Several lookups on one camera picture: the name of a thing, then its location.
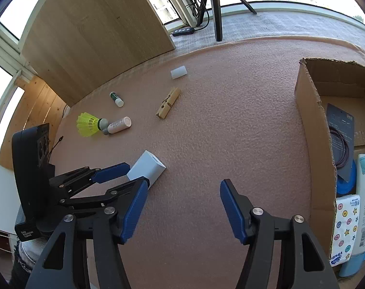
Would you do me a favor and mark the grey plaid sheet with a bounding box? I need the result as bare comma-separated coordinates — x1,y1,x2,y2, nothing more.
161,10,365,64

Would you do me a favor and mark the black power strip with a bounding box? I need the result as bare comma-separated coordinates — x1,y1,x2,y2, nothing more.
172,26,197,37

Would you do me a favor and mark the white window frame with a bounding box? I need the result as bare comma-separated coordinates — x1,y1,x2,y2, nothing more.
0,0,365,160

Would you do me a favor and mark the light wooden board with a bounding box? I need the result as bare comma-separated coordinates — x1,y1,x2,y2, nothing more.
20,0,176,107

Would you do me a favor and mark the white lotion tube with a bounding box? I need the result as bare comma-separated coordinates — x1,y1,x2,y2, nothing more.
339,153,365,277

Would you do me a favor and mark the pine wood panel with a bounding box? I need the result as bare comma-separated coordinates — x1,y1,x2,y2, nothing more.
0,75,68,171

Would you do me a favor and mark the black cable with plug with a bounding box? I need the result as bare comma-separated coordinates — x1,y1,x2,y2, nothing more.
47,136,65,160

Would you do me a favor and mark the star-print tissue pack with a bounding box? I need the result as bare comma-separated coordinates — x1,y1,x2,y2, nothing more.
330,194,361,267

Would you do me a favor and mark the person's left forearm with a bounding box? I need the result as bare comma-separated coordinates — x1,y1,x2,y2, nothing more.
11,238,50,289

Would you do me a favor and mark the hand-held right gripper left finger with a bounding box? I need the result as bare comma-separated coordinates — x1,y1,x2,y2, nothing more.
25,179,149,289

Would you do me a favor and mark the white charger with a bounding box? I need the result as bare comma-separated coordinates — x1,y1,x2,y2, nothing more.
126,150,166,190

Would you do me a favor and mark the blue round container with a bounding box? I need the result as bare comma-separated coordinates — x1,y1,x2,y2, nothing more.
336,159,358,199

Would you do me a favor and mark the cardboard box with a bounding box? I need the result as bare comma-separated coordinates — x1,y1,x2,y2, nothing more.
294,58,365,286

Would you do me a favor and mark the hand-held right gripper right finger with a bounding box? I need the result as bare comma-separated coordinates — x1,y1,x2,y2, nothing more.
220,179,339,289

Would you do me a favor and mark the yellow shuttlecock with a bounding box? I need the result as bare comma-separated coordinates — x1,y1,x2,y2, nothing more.
76,112,109,137

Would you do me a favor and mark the wooden clothespin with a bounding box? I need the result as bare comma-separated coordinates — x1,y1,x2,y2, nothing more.
155,87,181,119

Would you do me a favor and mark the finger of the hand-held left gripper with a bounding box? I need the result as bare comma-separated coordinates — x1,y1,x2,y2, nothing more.
58,178,147,215
49,162,131,198

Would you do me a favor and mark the small pink bottle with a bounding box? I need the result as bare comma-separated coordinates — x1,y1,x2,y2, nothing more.
102,116,132,136

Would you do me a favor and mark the grey hair tie card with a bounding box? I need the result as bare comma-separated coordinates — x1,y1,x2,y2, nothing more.
325,103,356,183

